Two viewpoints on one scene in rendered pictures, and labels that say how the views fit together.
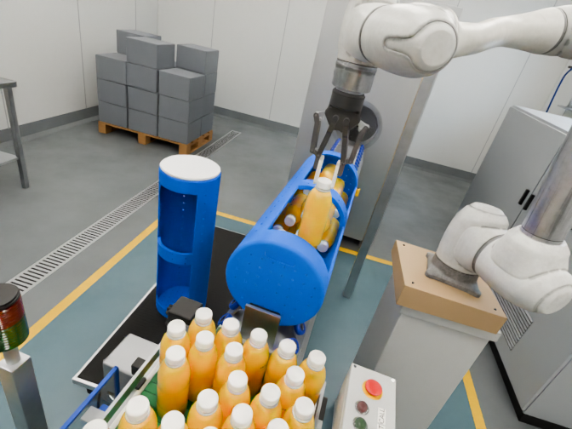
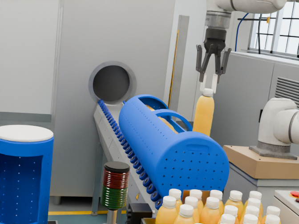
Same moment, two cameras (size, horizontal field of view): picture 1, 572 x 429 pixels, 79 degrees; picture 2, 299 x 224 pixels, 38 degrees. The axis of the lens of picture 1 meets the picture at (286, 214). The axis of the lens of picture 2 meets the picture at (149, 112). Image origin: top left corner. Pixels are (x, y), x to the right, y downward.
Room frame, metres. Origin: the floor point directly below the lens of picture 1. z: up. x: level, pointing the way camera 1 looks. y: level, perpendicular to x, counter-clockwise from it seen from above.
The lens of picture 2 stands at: (-0.56, 0.77, 1.59)
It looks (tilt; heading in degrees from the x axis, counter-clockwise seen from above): 11 degrees down; 336
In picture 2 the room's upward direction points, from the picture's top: 7 degrees clockwise
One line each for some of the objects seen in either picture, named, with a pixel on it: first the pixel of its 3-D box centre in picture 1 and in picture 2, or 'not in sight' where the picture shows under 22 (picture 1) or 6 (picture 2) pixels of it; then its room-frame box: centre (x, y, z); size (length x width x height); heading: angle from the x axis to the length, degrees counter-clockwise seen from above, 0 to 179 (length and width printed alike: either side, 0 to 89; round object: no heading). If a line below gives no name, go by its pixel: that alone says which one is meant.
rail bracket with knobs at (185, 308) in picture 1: (185, 321); (140, 221); (0.68, 0.21, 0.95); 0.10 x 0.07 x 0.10; 80
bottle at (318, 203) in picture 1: (315, 214); (203, 115); (0.84, -0.08, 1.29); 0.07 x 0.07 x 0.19
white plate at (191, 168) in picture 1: (191, 167); (23, 133); (1.50, 0.49, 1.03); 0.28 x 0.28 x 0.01
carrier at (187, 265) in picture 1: (185, 243); (18, 219); (1.50, 0.49, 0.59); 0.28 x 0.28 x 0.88
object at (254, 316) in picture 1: (260, 325); (193, 206); (0.69, 0.00, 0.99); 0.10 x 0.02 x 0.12; 80
